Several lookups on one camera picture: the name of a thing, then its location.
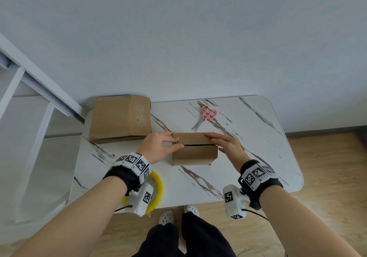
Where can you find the person's right hand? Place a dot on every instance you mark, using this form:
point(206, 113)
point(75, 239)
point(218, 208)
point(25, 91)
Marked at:
point(233, 150)

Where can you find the person's left hand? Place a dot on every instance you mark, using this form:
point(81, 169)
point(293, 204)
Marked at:
point(153, 147)

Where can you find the person's right thumb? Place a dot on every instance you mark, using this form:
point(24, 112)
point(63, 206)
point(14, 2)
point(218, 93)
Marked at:
point(223, 149)

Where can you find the person's left thumb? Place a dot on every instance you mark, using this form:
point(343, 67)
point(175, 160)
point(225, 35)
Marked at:
point(173, 149)

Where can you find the small brown cardboard box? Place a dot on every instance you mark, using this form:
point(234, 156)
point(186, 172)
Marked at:
point(195, 152)

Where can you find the person's left forearm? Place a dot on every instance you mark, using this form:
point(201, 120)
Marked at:
point(80, 216)

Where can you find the person's right forearm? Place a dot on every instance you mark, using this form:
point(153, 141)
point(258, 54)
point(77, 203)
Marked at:
point(298, 225)

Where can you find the pink scissors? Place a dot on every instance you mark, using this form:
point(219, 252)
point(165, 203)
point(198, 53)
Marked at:
point(205, 115)

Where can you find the yellow tape roll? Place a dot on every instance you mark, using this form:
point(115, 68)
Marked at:
point(158, 189)

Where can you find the right wristband with marker tags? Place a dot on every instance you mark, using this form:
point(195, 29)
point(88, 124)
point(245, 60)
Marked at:
point(258, 179)

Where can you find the wristband with marker tags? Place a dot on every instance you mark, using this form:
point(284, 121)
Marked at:
point(130, 169)
point(258, 179)

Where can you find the left wristband with marker tags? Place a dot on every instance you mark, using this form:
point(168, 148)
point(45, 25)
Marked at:
point(130, 169)

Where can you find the large brown cardboard box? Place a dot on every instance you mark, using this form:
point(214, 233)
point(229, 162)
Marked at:
point(120, 117)

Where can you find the white shoe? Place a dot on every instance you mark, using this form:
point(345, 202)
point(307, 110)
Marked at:
point(166, 218)
point(191, 209)

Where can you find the black trousers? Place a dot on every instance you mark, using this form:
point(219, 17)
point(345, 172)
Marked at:
point(189, 239)

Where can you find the white stair railing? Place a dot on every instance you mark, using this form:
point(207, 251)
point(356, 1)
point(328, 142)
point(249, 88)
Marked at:
point(31, 99)

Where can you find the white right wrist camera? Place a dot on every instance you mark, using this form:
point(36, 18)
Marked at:
point(233, 200)

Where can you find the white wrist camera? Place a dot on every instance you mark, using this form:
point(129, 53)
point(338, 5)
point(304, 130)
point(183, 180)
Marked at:
point(142, 200)
point(233, 200)

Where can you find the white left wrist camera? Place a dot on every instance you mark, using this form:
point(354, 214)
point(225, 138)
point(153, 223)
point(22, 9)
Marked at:
point(142, 200)

